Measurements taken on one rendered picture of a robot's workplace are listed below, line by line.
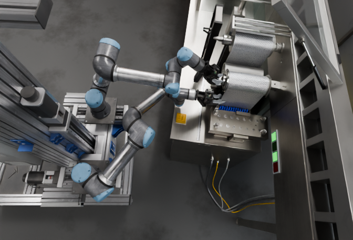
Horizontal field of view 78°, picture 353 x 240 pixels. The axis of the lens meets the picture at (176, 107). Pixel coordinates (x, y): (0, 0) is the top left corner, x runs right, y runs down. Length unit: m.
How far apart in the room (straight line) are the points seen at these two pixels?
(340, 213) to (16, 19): 1.13
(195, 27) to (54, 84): 1.84
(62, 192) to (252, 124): 1.39
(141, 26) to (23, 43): 1.55
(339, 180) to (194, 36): 1.53
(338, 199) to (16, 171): 2.43
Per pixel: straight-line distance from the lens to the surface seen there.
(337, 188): 1.02
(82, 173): 1.45
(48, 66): 3.24
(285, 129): 1.35
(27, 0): 0.66
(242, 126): 1.56
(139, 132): 1.29
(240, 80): 1.38
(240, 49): 1.46
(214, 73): 1.29
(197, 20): 2.20
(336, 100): 1.11
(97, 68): 1.24
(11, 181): 2.59
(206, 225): 2.46
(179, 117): 1.60
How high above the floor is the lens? 2.41
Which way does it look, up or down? 66 degrees down
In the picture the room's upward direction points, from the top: 10 degrees clockwise
